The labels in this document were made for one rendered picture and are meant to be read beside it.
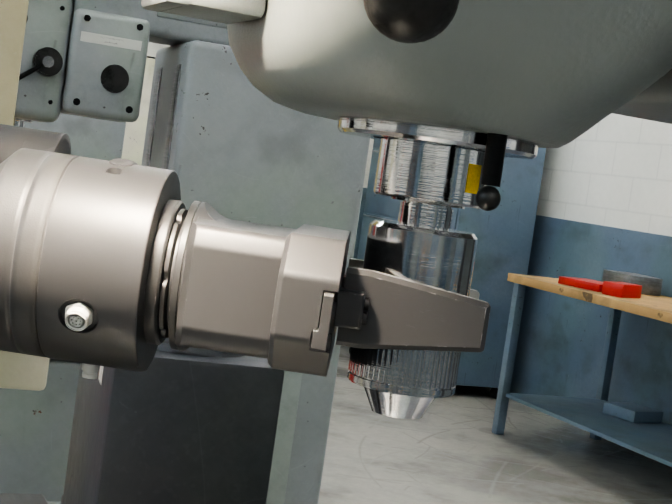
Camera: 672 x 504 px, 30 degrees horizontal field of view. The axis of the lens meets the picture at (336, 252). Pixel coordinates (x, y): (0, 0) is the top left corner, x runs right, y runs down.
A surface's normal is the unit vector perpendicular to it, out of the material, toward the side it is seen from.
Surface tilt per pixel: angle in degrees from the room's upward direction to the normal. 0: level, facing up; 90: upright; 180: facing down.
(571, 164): 90
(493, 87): 125
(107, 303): 104
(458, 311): 90
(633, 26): 118
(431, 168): 90
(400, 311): 90
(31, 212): 63
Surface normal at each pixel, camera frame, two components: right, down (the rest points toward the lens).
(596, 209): -0.91, -0.11
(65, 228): 0.03, -0.29
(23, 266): -0.04, 0.10
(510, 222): 0.39, 0.11
